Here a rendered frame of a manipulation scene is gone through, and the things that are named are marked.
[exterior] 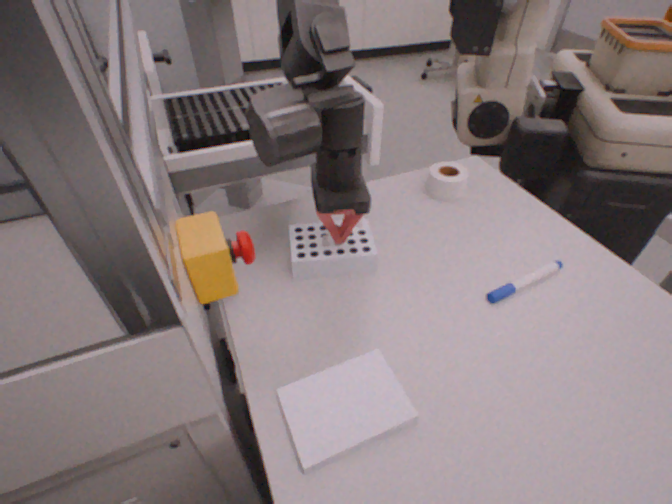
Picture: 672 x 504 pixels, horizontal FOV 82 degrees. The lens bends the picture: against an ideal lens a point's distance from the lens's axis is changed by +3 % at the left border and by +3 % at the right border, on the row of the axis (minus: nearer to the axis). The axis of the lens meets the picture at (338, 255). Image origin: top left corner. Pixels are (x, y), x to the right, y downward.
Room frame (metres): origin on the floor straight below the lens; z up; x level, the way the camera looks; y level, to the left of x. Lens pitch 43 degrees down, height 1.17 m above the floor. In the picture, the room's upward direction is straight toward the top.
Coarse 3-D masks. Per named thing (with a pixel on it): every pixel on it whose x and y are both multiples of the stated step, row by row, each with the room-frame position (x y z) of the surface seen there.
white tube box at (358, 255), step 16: (304, 224) 0.46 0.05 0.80; (320, 224) 0.46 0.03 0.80; (336, 224) 0.46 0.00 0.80; (368, 224) 0.46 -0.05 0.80; (304, 240) 0.43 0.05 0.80; (320, 240) 0.43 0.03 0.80; (352, 240) 0.43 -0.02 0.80; (368, 240) 0.43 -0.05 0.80; (304, 256) 0.40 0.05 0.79; (320, 256) 0.39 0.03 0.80; (336, 256) 0.39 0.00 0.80; (352, 256) 0.39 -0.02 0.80; (368, 256) 0.39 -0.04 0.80; (304, 272) 0.38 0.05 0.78; (320, 272) 0.38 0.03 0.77; (336, 272) 0.39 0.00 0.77; (352, 272) 0.39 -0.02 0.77; (368, 272) 0.39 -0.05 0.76
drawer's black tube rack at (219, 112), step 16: (192, 96) 0.71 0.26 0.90; (208, 96) 0.70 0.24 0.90; (224, 96) 0.70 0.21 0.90; (240, 96) 0.70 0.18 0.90; (176, 112) 0.63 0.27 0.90; (192, 112) 0.64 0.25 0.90; (208, 112) 0.63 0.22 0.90; (224, 112) 0.63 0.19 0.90; (240, 112) 0.63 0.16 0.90; (176, 128) 0.58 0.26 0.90; (192, 128) 0.58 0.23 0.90; (208, 128) 0.57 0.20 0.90; (224, 128) 0.58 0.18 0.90; (240, 128) 0.58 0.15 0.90; (176, 144) 0.53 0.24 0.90; (192, 144) 0.58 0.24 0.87; (208, 144) 0.58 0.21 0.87; (224, 144) 0.58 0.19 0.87
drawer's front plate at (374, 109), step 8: (344, 80) 0.70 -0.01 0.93; (352, 80) 0.70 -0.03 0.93; (360, 88) 0.67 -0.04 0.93; (368, 96) 0.63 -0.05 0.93; (368, 104) 0.61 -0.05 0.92; (376, 104) 0.60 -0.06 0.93; (368, 112) 0.61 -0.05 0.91; (376, 112) 0.60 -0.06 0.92; (368, 120) 0.61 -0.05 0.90; (376, 120) 0.60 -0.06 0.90; (368, 128) 0.61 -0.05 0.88; (376, 128) 0.60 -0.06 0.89; (368, 136) 0.61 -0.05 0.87; (376, 136) 0.60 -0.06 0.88; (368, 144) 0.61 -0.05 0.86; (376, 144) 0.60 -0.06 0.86; (368, 152) 0.60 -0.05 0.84; (376, 152) 0.60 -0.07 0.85; (368, 160) 0.60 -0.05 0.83; (376, 160) 0.60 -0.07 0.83
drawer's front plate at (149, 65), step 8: (144, 32) 1.01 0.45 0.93; (144, 40) 0.95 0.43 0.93; (144, 48) 0.89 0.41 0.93; (144, 56) 0.83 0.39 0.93; (144, 64) 0.79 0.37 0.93; (152, 64) 0.78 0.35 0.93; (152, 72) 0.76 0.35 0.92; (152, 80) 0.76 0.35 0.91; (152, 88) 0.76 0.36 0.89; (160, 88) 0.80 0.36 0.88
